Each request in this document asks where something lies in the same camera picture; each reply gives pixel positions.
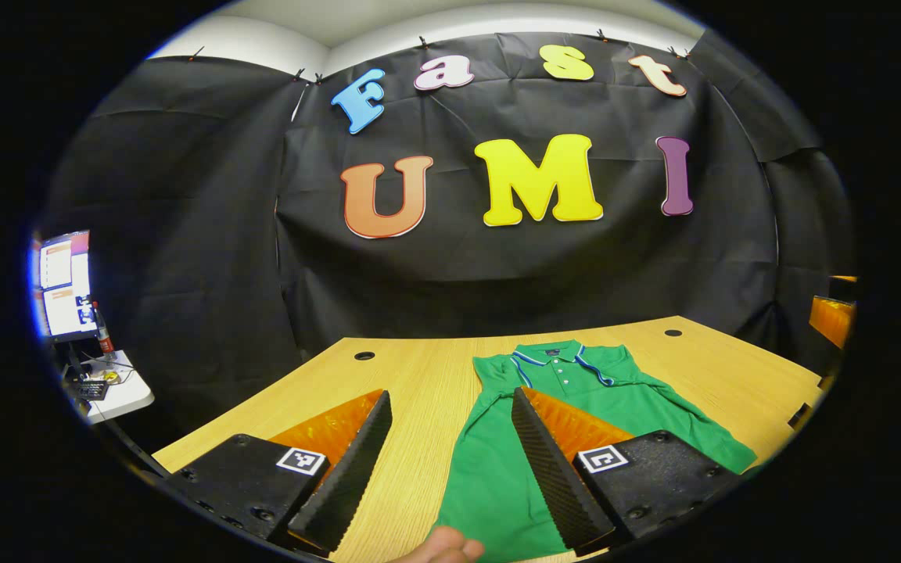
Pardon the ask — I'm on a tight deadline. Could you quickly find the white side table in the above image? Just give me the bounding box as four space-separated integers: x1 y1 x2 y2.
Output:
67 350 156 425

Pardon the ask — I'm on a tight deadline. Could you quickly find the computer monitor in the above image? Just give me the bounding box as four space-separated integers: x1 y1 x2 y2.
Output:
32 231 98 342

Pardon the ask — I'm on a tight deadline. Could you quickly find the red bottle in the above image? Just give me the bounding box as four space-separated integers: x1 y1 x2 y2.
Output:
93 301 115 354

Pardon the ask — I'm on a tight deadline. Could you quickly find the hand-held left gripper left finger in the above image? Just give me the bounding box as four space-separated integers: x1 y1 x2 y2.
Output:
163 389 393 554

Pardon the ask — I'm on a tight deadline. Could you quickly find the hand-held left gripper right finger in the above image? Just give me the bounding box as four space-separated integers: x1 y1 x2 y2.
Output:
511 386 745 552

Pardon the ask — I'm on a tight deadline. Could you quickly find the green T-shirt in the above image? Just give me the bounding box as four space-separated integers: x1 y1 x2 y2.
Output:
431 339 758 563

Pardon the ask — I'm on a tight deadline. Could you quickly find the black backdrop cloth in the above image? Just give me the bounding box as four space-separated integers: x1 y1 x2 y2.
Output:
44 31 858 453

